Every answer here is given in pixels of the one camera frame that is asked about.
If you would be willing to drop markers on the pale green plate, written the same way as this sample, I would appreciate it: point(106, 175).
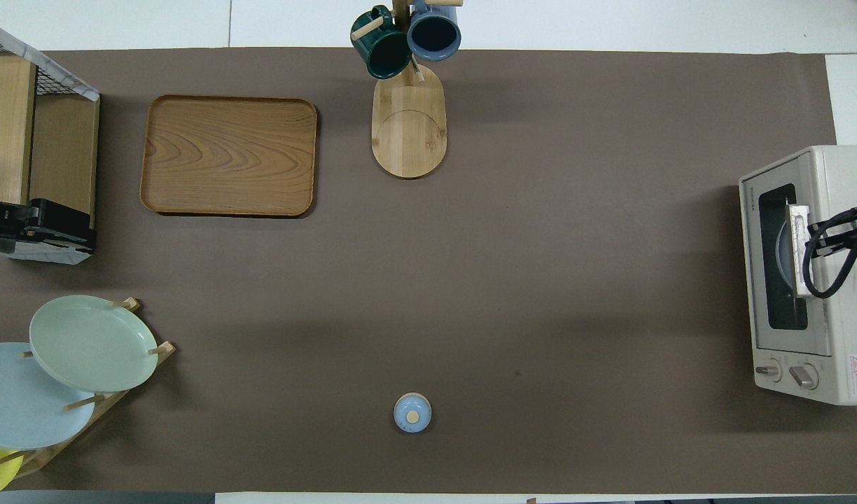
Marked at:
point(92, 343)

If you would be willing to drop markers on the brown table mat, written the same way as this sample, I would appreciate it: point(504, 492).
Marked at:
point(540, 210)

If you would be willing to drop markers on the toaster oven glass door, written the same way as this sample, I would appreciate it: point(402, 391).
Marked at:
point(750, 280)

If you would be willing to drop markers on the dark green mug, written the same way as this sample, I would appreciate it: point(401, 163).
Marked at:
point(383, 52)

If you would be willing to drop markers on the pale blue racked plate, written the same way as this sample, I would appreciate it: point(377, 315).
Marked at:
point(15, 406)

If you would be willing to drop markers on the wooden serving tray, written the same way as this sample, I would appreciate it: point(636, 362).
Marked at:
point(229, 157)

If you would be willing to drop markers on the light blue plate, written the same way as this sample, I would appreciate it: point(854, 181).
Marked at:
point(782, 255)

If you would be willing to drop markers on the beige toaster oven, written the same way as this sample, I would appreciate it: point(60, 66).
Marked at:
point(845, 329)

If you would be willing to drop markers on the round oven control knob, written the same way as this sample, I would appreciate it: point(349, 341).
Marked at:
point(768, 371)
point(804, 376)

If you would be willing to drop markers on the blue mug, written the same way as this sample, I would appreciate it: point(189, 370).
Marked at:
point(434, 35)

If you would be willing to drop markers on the wooden plate rack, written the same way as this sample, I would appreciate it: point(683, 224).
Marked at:
point(159, 350)

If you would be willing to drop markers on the wooden mug tree stand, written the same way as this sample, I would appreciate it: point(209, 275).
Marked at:
point(407, 133)

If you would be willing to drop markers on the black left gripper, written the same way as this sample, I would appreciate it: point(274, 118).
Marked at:
point(5, 220)

